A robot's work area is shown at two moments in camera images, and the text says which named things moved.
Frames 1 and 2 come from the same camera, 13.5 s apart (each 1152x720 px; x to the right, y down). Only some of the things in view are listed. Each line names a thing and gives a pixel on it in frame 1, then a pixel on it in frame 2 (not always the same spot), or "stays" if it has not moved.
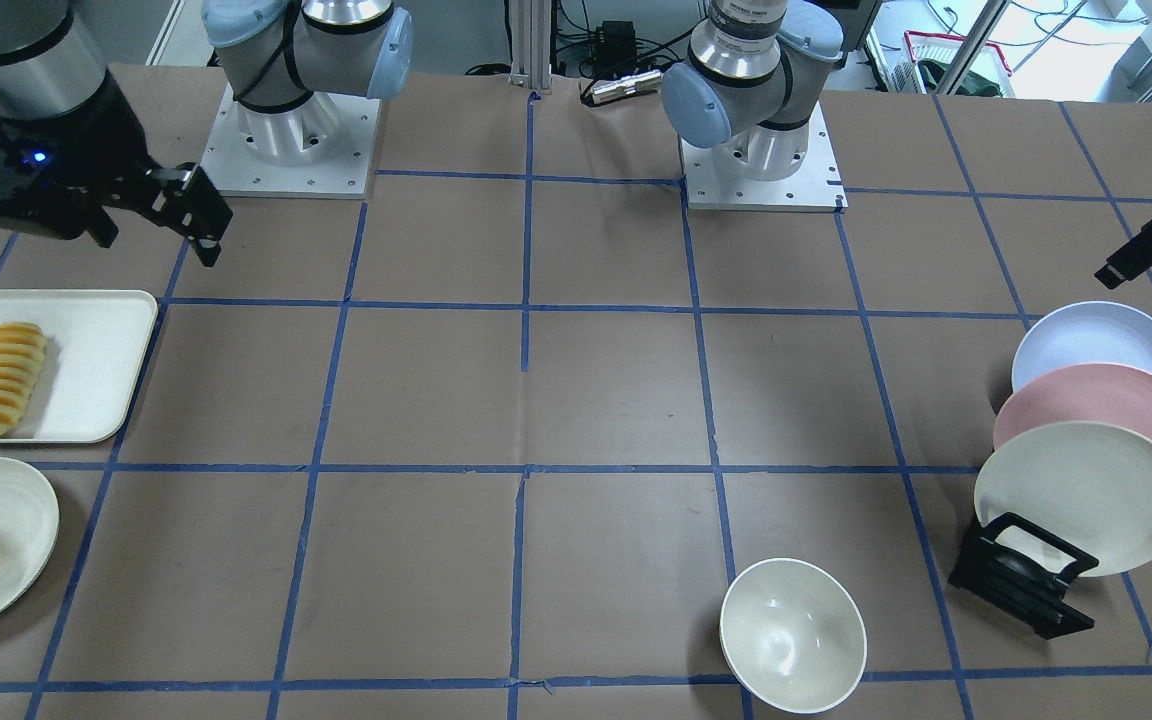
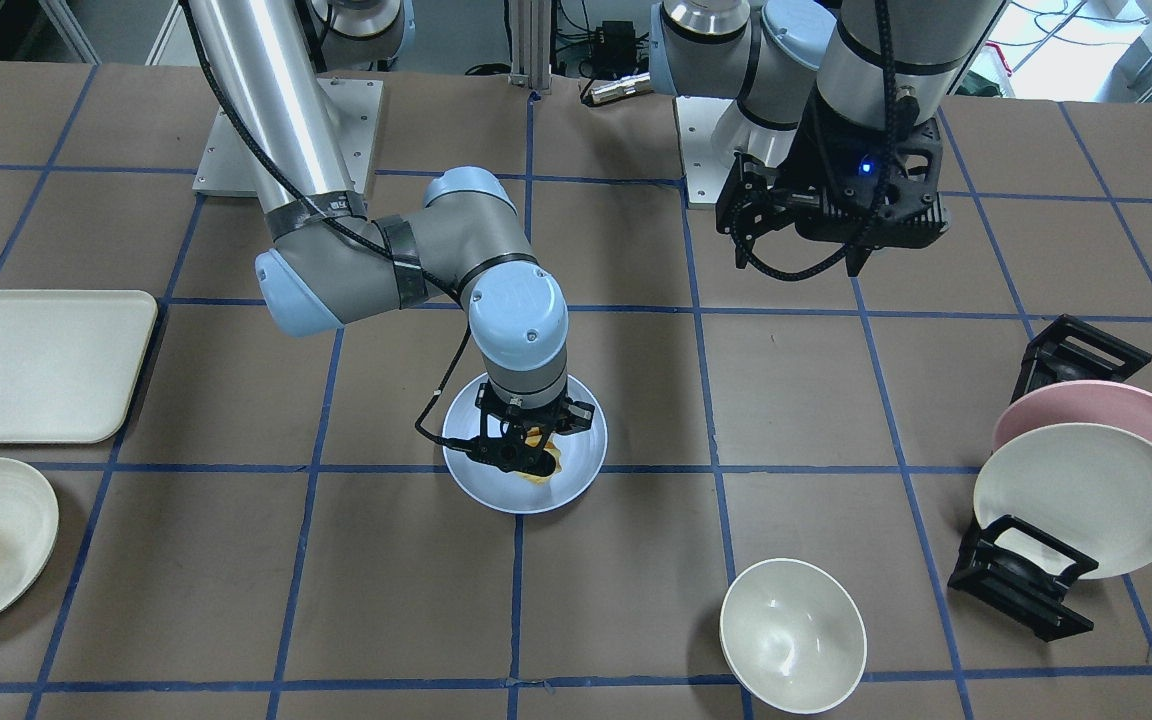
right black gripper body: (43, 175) to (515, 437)
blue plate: (1099, 333) to (581, 455)
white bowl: (792, 635) stays
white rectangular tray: (95, 345) stays
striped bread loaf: (3, 375) to (533, 438)
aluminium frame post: (530, 22) stays
